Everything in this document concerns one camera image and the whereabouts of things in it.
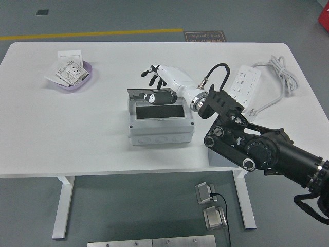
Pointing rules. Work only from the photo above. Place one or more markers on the printed white socket panel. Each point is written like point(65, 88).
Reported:
point(70, 73)

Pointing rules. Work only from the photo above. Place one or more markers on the plain white switch plate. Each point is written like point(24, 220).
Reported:
point(69, 55)
point(51, 76)

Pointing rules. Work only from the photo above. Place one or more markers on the brown floor sign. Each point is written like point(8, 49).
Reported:
point(205, 36)

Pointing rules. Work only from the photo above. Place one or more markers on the grey holder block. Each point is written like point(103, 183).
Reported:
point(221, 160)

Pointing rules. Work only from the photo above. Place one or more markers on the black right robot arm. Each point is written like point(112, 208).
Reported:
point(270, 151)

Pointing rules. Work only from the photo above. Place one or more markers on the white table leg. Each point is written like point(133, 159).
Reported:
point(63, 205)
point(245, 200)

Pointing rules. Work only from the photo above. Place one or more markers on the grey lidded junction box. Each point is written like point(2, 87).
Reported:
point(159, 126)

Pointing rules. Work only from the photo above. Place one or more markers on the dark floor hatch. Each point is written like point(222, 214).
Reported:
point(42, 12)

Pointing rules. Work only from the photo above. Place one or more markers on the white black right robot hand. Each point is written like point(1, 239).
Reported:
point(174, 77)

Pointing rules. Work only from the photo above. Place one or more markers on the grey foot pedal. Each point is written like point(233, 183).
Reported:
point(214, 218)
point(204, 193)

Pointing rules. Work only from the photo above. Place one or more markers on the white power strip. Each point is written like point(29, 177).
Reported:
point(246, 77)

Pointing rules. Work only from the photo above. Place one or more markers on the grey metal plate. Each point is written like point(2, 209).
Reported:
point(118, 243)
point(183, 241)

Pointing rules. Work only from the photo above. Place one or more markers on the red object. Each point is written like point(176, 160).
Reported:
point(324, 18)

